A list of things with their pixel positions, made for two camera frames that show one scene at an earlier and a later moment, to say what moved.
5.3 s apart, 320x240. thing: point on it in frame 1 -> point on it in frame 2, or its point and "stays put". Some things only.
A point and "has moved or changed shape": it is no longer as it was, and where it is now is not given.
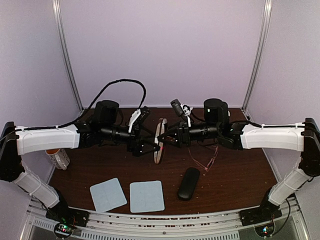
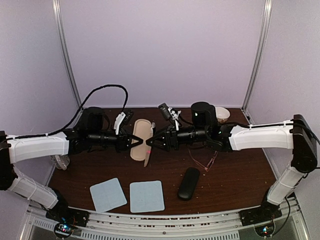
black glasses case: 188,183 stays put
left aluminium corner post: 57,8 stays put
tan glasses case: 160,133 has moved or changed shape
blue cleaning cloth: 146,196 stays put
